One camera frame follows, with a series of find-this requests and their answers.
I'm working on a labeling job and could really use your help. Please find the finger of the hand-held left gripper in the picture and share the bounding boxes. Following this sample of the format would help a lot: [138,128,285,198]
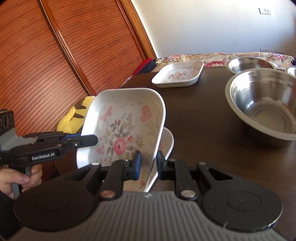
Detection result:
[61,134,99,153]
[23,132,73,142]

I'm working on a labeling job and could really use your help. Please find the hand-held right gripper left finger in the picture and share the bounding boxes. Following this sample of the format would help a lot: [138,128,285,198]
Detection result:
[59,151,142,202]

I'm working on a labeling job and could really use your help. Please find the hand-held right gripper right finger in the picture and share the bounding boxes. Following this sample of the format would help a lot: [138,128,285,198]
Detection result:
[156,151,234,202]

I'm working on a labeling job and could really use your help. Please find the white floral plate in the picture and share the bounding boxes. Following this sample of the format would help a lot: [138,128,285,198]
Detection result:
[148,127,174,193]
[151,60,204,88]
[76,88,166,193]

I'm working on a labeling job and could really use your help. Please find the person's left hand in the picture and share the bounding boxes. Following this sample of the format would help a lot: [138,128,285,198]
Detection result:
[0,163,43,200]

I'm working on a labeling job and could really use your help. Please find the yellow plush toy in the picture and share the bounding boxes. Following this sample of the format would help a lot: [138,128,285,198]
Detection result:
[57,95,95,134]

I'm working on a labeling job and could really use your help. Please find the wooden slatted wardrobe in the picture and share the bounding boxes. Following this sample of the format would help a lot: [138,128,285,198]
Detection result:
[0,0,158,176]

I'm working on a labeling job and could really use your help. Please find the red cloth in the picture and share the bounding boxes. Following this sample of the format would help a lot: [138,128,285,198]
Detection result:
[131,58,152,76]

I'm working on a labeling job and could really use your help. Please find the large steel bowl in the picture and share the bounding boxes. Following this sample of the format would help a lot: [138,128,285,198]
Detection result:
[225,69,296,146]

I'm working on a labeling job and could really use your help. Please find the floral blanket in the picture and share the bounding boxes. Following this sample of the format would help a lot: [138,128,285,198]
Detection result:
[155,52,295,70]

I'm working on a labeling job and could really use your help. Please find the medium steel bowl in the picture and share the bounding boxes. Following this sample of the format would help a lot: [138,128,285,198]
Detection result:
[225,57,277,75]

